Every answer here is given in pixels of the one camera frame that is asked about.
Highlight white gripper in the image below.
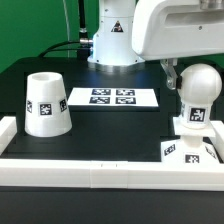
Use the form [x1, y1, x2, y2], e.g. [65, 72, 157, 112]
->
[132, 0, 224, 90]

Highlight white marker sheet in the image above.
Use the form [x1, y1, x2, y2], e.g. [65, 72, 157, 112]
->
[68, 87, 158, 107]

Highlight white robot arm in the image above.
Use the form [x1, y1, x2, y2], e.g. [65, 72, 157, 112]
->
[88, 0, 224, 89]

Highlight white lamp base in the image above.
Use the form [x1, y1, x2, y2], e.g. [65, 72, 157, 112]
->
[161, 117, 219, 165]

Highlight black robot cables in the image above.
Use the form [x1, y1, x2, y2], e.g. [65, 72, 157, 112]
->
[38, 0, 94, 58]

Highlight white lamp bulb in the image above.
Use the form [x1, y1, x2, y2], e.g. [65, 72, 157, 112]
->
[178, 64, 222, 129]

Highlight white front fence rail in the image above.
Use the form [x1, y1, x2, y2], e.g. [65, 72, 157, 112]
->
[0, 159, 224, 191]

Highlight white left fence piece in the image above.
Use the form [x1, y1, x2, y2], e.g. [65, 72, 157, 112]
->
[0, 116, 17, 155]

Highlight white lamp shade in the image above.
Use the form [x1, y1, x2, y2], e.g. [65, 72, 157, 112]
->
[25, 72, 72, 137]

